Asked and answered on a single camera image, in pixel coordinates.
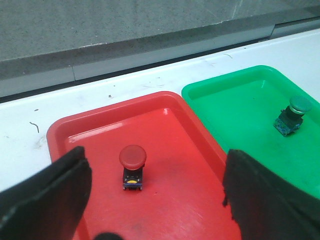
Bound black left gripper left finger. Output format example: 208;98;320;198
0;146;92;240

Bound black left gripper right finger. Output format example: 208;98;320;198
222;149;320;240

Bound green mushroom push button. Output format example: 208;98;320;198
273;95;312;137

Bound red mushroom push button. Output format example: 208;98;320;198
119;144;147;191

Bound red plastic tray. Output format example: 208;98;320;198
47;91;241;240

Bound green plastic tray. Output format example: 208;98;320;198
181;65;320;198

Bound grey stone platform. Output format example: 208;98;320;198
0;0;320;102

